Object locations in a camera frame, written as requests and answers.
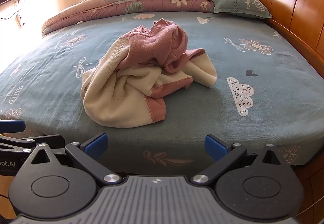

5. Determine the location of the pink and cream sweater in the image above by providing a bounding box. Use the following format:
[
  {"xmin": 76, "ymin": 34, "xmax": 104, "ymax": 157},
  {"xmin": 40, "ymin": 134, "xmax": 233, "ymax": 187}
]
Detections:
[{"xmin": 81, "ymin": 19, "xmax": 217, "ymax": 128}]

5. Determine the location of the blue floral bed sheet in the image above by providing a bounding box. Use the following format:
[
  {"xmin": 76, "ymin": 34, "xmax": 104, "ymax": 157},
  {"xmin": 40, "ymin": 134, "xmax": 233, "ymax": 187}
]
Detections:
[{"xmin": 1, "ymin": 12, "xmax": 323, "ymax": 175}]

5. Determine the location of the grey-green flower pillow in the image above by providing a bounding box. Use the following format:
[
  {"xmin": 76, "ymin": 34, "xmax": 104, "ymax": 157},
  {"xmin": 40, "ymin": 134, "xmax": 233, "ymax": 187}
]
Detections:
[{"xmin": 213, "ymin": 0, "xmax": 272, "ymax": 19}]

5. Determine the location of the folded pink floral quilt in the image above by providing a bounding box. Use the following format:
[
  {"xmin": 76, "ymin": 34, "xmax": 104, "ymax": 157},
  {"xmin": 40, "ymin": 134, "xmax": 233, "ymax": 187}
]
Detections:
[{"xmin": 42, "ymin": 0, "xmax": 214, "ymax": 36}]

